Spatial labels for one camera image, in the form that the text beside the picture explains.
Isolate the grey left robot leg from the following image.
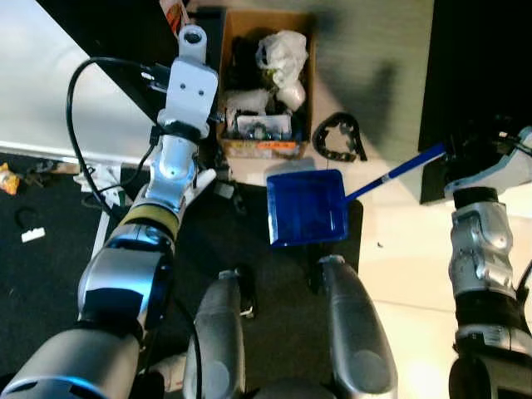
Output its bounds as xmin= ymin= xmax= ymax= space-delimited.
xmin=185 ymin=270 xmax=250 ymax=399

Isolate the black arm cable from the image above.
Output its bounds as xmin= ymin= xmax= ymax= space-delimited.
xmin=495 ymin=125 xmax=532 ymax=159
xmin=65 ymin=56 xmax=175 ymax=219

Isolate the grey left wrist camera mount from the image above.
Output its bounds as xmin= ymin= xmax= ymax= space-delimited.
xmin=165 ymin=58 xmax=220 ymax=127

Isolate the black cable chain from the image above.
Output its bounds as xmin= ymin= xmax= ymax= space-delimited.
xmin=314 ymin=112 xmax=368 ymax=165

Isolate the small white flat piece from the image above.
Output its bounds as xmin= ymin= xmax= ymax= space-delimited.
xmin=20 ymin=226 xmax=47 ymax=244

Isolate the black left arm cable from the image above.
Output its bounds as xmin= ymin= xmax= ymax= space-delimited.
xmin=65 ymin=56 xmax=175 ymax=219

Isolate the crumpled white plastic bag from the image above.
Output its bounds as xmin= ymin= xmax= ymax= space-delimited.
xmin=254 ymin=30 xmax=310 ymax=113

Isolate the white printed bag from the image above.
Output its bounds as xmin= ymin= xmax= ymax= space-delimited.
xmin=160 ymin=0 xmax=194 ymax=36

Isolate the small orange item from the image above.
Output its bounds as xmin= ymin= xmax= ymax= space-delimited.
xmin=0 ymin=163 xmax=21 ymax=197

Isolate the blue plastic dustpan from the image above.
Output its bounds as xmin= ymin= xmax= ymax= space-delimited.
xmin=265 ymin=141 xmax=451 ymax=249

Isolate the black cabinet panel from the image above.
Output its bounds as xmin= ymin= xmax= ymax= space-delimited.
xmin=37 ymin=0 xmax=229 ymax=117

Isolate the brown cardboard box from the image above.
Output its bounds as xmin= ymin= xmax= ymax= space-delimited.
xmin=216 ymin=8 xmax=317 ymax=161

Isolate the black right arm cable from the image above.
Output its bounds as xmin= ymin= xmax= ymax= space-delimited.
xmin=495 ymin=125 xmax=532 ymax=159

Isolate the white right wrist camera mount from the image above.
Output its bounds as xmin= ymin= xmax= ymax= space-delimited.
xmin=445 ymin=126 xmax=532 ymax=199

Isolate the grey right robot leg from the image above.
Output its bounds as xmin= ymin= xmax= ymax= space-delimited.
xmin=320 ymin=255 xmax=398 ymax=399

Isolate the grey robot leg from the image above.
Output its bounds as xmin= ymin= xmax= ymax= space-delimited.
xmin=320 ymin=255 xmax=398 ymax=399
xmin=185 ymin=270 xmax=250 ymax=399

